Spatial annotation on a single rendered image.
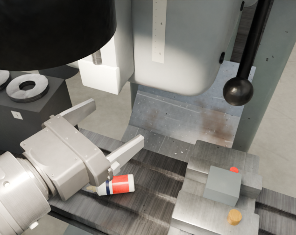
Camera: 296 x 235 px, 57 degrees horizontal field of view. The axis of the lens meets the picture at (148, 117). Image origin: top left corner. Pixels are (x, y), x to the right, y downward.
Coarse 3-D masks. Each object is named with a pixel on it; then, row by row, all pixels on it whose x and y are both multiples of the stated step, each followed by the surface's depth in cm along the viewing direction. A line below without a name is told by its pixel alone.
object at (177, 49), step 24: (144, 0) 23; (168, 0) 22; (192, 0) 21; (216, 0) 21; (240, 0) 32; (144, 24) 24; (168, 24) 23; (192, 24) 23; (216, 24) 23; (144, 48) 26; (168, 48) 25; (192, 48) 24; (216, 48) 25; (144, 72) 28; (168, 72) 27; (192, 72) 26; (216, 72) 28; (192, 96) 29
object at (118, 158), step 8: (136, 136) 36; (128, 144) 35; (136, 144) 36; (112, 152) 34; (120, 152) 34; (128, 152) 35; (136, 152) 37; (112, 160) 33; (120, 160) 35; (112, 168) 33
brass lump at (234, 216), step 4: (232, 212) 48; (236, 212) 48; (228, 216) 47; (232, 216) 47; (236, 216) 47; (240, 216) 47; (228, 220) 48; (232, 220) 47; (236, 220) 46; (232, 224) 48; (236, 224) 47
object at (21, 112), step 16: (0, 80) 62; (16, 80) 62; (32, 80) 62; (48, 80) 64; (64, 80) 64; (0, 96) 60; (16, 96) 58; (32, 96) 58; (48, 96) 60; (64, 96) 66; (0, 112) 60; (16, 112) 58; (32, 112) 57; (48, 112) 60; (0, 128) 65; (16, 128) 63; (32, 128) 61; (0, 144) 71; (16, 144) 68
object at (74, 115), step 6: (84, 102) 41; (90, 102) 41; (72, 108) 40; (78, 108) 40; (84, 108) 41; (90, 108) 42; (60, 114) 38; (66, 114) 39; (72, 114) 40; (78, 114) 40; (84, 114) 41; (72, 120) 40; (78, 120) 41
